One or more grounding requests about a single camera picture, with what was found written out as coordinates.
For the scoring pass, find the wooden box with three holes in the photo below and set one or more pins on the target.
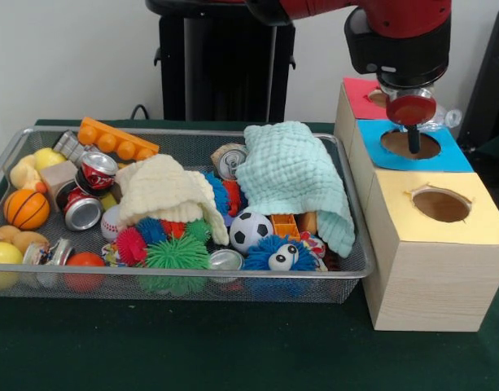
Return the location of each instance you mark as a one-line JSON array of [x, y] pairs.
[[436, 285]]

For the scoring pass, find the long orange toy block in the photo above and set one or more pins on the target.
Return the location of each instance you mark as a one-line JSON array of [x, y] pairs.
[[110, 140]]

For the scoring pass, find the black and white soccer ball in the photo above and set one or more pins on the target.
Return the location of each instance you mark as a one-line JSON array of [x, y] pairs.
[[249, 234]]

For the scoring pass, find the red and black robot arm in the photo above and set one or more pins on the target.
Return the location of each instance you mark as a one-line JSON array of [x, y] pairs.
[[404, 40]]

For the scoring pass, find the red rubber ball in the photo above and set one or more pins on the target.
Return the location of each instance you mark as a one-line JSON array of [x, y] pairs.
[[85, 266]]

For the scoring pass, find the multicoloured spiky caterpillar toy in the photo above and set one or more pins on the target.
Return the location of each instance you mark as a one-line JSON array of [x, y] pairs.
[[131, 244]]

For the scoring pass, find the blue spiky ball with eyes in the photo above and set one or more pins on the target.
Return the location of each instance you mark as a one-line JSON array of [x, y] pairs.
[[259, 260]]

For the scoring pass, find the clear bottle blue label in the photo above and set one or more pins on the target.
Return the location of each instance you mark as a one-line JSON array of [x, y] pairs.
[[444, 118]]

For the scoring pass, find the red soda can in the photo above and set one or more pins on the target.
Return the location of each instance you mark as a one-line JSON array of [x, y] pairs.
[[98, 169]]

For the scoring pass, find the dark green tablecloth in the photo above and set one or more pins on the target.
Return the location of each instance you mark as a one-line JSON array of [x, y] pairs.
[[233, 350]]

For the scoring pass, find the black equipment case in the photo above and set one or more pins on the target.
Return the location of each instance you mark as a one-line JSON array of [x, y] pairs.
[[489, 102]]

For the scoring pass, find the orange mini basketball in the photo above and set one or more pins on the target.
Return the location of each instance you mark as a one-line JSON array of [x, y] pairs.
[[27, 209]]

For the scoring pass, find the mint muslin cloth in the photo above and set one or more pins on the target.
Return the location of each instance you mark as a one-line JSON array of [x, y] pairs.
[[290, 179]]

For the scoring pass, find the cream muslin cloth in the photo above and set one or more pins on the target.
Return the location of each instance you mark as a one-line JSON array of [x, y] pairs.
[[163, 187]]

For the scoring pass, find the green spiky rubber ball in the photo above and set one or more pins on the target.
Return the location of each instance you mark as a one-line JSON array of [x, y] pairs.
[[178, 254]]

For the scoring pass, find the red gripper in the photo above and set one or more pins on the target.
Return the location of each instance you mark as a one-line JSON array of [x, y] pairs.
[[412, 111]]

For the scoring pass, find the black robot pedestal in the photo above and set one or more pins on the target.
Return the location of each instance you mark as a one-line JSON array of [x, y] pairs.
[[224, 61]]

